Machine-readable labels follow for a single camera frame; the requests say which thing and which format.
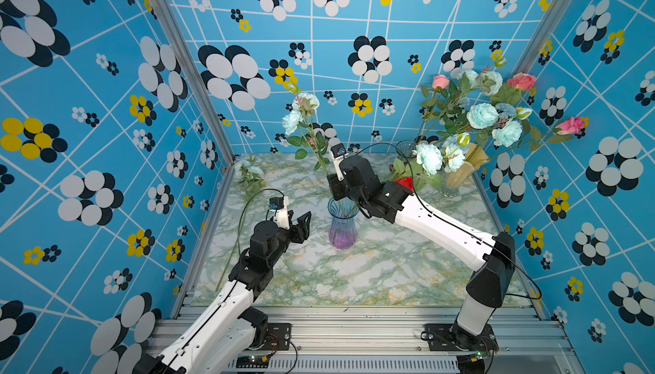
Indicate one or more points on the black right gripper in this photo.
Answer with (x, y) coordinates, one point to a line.
(335, 186)

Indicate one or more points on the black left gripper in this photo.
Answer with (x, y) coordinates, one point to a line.
(301, 231)

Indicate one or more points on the blue purple ribbed glass vase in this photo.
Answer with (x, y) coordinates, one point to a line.
(343, 233)

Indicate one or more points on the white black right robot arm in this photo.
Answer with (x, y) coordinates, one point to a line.
(491, 258)

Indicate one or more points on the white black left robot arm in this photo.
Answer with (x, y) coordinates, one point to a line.
(231, 324)

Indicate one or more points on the clear glass vase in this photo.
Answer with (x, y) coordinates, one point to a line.
(405, 150)

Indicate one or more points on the yellow ceramic vase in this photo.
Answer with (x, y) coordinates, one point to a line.
(474, 160)

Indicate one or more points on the red rose teal flower branch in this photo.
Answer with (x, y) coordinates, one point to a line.
(432, 163)

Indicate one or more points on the mixed flower bouquet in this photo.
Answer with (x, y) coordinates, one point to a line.
(483, 107)

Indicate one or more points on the left circuit board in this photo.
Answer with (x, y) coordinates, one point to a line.
(256, 362)

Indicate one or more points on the circuit board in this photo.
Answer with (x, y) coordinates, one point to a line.
(256, 362)
(471, 364)

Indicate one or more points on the right circuit board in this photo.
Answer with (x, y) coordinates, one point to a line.
(471, 364)

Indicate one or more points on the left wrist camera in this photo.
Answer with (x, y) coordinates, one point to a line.
(279, 205)

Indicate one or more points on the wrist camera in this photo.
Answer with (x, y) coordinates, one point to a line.
(338, 154)
(279, 205)

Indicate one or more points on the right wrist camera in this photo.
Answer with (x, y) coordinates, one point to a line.
(338, 154)

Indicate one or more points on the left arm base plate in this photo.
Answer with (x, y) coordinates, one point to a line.
(272, 337)

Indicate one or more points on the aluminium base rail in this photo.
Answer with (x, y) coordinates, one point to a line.
(377, 339)

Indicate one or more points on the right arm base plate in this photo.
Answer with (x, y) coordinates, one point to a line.
(450, 337)

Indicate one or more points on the left aluminium corner post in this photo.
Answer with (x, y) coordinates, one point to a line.
(176, 38)

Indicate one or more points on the aluminium corner post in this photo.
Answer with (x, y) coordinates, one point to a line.
(176, 38)
(542, 34)

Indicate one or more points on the right aluminium corner post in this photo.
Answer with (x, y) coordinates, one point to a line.
(542, 34)

